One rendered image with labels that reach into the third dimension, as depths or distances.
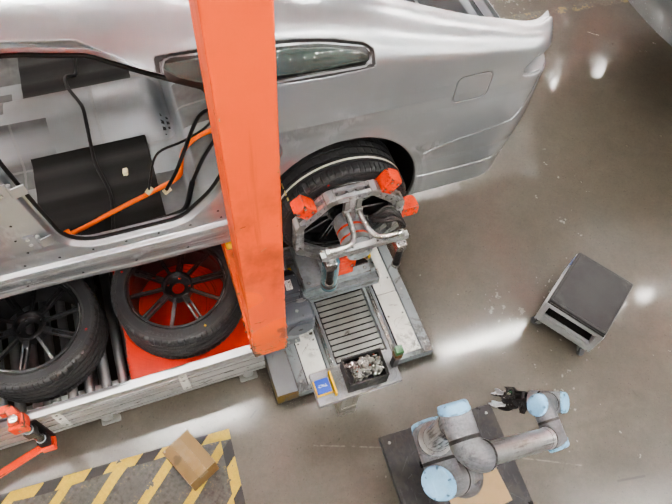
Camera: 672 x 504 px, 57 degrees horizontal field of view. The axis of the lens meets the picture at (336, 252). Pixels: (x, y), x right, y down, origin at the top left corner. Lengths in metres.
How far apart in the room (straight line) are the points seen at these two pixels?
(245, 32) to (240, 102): 0.21
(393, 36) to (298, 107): 0.45
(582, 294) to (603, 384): 0.55
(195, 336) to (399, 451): 1.14
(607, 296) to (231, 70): 2.76
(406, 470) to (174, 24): 2.19
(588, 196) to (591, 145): 0.47
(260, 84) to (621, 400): 2.97
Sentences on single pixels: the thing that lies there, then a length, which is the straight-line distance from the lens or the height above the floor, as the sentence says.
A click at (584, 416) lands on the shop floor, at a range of 3.82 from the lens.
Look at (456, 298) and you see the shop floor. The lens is 3.85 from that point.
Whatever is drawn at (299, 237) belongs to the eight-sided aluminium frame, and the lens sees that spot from 2.90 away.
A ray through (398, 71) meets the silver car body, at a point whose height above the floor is 1.64.
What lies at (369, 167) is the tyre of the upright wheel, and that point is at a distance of 2.80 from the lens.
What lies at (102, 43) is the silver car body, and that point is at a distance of 2.26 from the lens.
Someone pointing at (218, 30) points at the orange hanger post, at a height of 2.44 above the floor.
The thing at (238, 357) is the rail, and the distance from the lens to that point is 3.20.
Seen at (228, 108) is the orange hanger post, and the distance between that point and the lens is 1.58.
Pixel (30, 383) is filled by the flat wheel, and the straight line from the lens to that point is 3.25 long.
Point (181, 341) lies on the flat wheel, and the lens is 3.13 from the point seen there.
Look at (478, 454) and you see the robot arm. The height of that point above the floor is 1.19.
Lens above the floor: 3.36
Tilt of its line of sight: 60 degrees down
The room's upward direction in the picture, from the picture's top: 6 degrees clockwise
